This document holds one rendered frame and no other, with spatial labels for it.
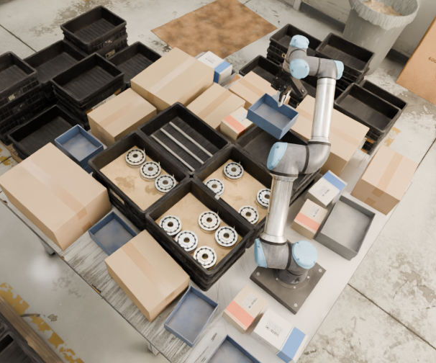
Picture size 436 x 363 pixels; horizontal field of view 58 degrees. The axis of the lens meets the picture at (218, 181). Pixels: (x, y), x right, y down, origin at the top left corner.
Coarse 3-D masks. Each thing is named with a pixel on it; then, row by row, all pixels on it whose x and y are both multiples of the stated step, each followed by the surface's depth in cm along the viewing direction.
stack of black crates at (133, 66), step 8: (128, 48) 303; (136, 48) 310; (144, 48) 307; (112, 56) 295; (120, 56) 301; (128, 56) 308; (136, 56) 313; (144, 56) 314; (152, 56) 307; (160, 56) 300; (120, 64) 306; (128, 64) 307; (136, 64) 308; (144, 64) 309; (128, 72) 302; (136, 72) 303; (128, 80) 298; (128, 88) 286
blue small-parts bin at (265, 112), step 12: (264, 96) 196; (252, 108) 192; (264, 108) 199; (276, 108) 198; (288, 108) 193; (252, 120) 193; (264, 120) 187; (276, 120) 195; (288, 120) 196; (276, 132) 187
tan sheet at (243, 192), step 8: (216, 176) 202; (248, 176) 204; (224, 184) 200; (232, 184) 200; (240, 184) 201; (248, 184) 201; (256, 184) 202; (224, 192) 197; (232, 192) 197; (240, 192) 198; (248, 192) 198; (256, 192) 199; (224, 200) 194; (232, 200) 195; (240, 200) 195; (248, 200) 196; (248, 216) 191; (264, 216) 192; (256, 224) 189
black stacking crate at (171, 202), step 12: (180, 192) 186; (192, 192) 195; (204, 192) 185; (168, 204) 185; (204, 204) 193; (216, 204) 184; (156, 216) 183; (228, 216) 183; (240, 228) 181; (180, 252) 173; (192, 264) 170; (204, 276) 168
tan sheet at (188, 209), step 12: (180, 204) 191; (192, 204) 191; (180, 216) 187; (192, 216) 188; (192, 228) 184; (204, 240) 181; (240, 240) 183; (216, 252) 179; (228, 252) 179; (216, 264) 175
